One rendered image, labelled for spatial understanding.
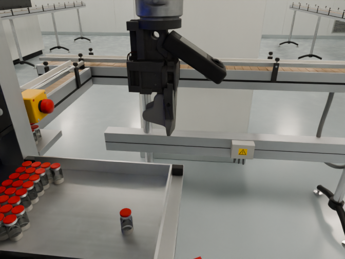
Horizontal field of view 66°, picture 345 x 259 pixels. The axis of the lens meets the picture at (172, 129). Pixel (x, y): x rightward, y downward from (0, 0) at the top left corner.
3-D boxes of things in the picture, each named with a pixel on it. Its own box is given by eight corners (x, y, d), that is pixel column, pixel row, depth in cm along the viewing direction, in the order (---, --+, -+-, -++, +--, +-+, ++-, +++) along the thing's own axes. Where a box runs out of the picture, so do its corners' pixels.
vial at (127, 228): (119, 234, 49) (117, 217, 47) (123, 225, 50) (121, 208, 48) (132, 235, 48) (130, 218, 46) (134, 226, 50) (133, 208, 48)
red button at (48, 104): (36, 115, 72) (33, 102, 70) (44, 109, 75) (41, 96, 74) (50, 116, 72) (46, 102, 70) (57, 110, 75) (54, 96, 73)
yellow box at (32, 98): (12, 122, 72) (4, 97, 68) (27, 111, 78) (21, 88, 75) (38, 124, 71) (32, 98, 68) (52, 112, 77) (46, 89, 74)
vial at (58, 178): (52, 184, 61) (48, 167, 59) (57, 178, 63) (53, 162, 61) (61, 185, 61) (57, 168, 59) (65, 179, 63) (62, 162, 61)
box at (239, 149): (230, 158, 146) (232, 144, 142) (229, 153, 151) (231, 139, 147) (252, 160, 145) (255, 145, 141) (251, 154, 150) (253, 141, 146)
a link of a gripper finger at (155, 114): (145, 133, 53) (142, 89, 49) (174, 135, 53) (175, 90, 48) (141, 141, 50) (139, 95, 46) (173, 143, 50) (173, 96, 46)
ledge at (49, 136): (-6, 154, 76) (-8, 149, 75) (21, 133, 87) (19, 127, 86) (41, 158, 75) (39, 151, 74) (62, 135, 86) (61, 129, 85)
